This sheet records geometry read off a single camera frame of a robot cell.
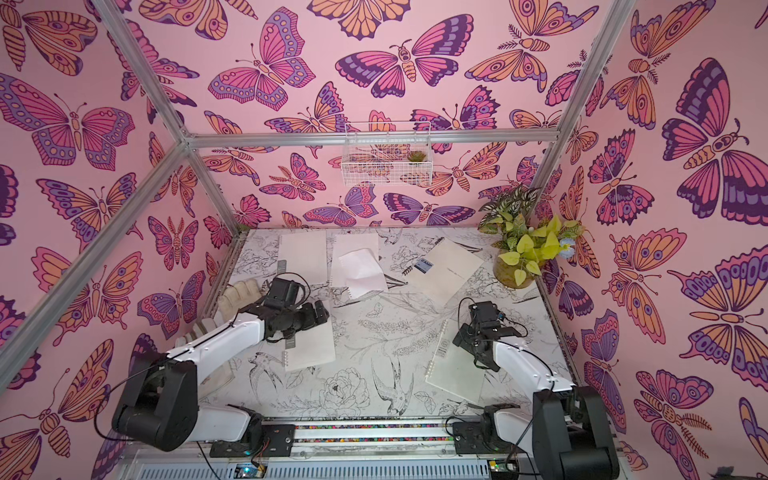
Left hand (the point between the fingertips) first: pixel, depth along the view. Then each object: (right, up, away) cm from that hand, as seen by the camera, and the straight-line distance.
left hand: (320, 316), depth 91 cm
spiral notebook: (-3, -9, 0) cm, 10 cm away
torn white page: (+12, +12, +15) cm, 23 cm away
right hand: (+46, -8, -2) cm, 47 cm away
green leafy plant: (+59, +22, -7) cm, 63 cm away
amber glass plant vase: (+61, +12, +13) cm, 64 cm away
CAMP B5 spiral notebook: (+41, +13, +16) cm, 45 cm away
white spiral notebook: (-13, +20, +26) cm, 35 cm away
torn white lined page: (+3, +23, +26) cm, 35 cm away
